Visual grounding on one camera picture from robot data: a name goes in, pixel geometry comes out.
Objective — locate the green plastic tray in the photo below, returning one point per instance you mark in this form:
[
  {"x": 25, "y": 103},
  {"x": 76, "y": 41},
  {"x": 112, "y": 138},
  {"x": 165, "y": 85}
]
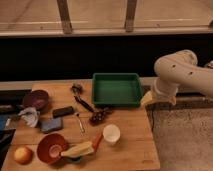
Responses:
[{"x": 116, "y": 90}]

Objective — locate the yellow apple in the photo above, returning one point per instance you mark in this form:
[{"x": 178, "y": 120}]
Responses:
[{"x": 23, "y": 155}]

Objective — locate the blue plate under corn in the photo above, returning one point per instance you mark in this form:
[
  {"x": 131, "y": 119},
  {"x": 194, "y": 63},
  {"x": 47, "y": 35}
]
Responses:
[{"x": 74, "y": 160}]

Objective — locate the small dark toy object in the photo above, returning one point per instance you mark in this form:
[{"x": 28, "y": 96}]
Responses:
[{"x": 77, "y": 88}]

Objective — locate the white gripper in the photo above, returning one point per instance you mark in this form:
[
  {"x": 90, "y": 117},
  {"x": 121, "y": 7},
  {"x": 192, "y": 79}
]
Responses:
[{"x": 162, "y": 91}]

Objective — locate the dark red bowl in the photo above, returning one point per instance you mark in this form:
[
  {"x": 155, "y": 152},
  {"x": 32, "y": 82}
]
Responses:
[{"x": 37, "y": 99}]

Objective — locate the white towel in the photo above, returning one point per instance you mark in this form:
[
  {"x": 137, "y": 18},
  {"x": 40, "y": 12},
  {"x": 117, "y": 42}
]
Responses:
[{"x": 30, "y": 115}]

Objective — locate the black rectangular block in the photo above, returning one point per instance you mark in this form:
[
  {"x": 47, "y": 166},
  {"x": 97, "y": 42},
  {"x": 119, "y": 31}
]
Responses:
[{"x": 62, "y": 111}]

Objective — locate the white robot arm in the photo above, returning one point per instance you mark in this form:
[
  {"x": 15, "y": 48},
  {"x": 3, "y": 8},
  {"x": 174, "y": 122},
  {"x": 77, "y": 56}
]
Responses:
[{"x": 173, "y": 70}]

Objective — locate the white paper cup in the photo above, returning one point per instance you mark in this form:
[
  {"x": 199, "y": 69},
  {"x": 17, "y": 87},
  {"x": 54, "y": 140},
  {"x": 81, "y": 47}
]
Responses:
[{"x": 111, "y": 134}]

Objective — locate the orange bowl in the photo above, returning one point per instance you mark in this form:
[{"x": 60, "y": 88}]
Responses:
[{"x": 50, "y": 147}]

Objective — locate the black marker pen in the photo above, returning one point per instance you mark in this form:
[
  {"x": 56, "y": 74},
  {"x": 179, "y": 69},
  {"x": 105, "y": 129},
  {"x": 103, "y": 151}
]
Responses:
[{"x": 84, "y": 104}]

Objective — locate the orange toy carrot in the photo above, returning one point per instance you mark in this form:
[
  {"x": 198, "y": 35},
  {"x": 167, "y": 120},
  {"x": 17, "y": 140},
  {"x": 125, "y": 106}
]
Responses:
[{"x": 96, "y": 141}]

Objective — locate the blue sponge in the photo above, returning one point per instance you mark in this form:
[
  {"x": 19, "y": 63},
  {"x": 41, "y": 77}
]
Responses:
[{"x": 50, "y": 125}]

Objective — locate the small metal spoon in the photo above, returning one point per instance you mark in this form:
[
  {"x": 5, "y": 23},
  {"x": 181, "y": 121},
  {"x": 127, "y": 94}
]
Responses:
[{"x": 80, "y": 123}]

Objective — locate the wooden cutting board table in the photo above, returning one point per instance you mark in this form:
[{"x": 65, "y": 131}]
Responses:
[{"x": 135, "y": 150}]

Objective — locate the toy corn cob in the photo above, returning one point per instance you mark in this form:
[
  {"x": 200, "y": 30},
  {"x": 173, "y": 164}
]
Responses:
[{"x": 79, "y": 150}]

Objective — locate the bunch of dark grapes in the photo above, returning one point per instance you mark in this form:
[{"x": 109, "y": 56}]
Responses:
[{"x": 100, "y": 115}]

